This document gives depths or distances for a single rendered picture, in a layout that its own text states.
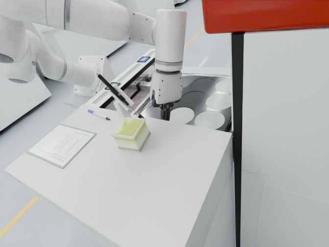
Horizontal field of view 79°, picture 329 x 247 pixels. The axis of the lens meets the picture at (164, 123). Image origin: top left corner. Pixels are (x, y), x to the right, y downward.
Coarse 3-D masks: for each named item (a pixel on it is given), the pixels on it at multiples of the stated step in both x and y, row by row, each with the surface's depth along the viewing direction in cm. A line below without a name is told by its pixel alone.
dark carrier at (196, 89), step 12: (192, 84) 88; (204, 84) 86; (192, 96) 81; (204, 96) 79; (156, 108) 81; (192, 108) 75; (204, 108) 73; (228, 108) 70; (192, 120) 70; (228, 120) 66
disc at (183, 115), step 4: (180, 108) 77; (184, 108) 76; (188, 108) 76; (172, 112) 76; (176, 112) 76; (180, 112) 75; (184, 112) 75; (188, 112) 74; (192, 112) 73; (172, 116) 74; (176, 116) 74; (180, 116) 73; (184, 116) 73; (188, 116) 72; (192, 116) 72; (172, 120) 73; (176, 120) 72; (180, 120) 72; (184, 120) 71; (188, 120) 71
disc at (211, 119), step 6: (204, 114) 71; (210, 114) 70; (216, 114) 70; (198, 120) 69; (204, 120) 69; (210, 120) 68; (216, 120) 67; (222, 120) 67; (198, 126) 67; (204, 126) 66; (210, 126) 66; (216, 126) 65
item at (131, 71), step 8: (152, 56) 107; (136, 64) 104; (144, 64) 102; (128, 72) 100; (136, 72) 97; (120, 80) 95; (128, 80) 92; (96, 96) 88; (104, 96) 87; (88, 104) 84; (96, 104) 82
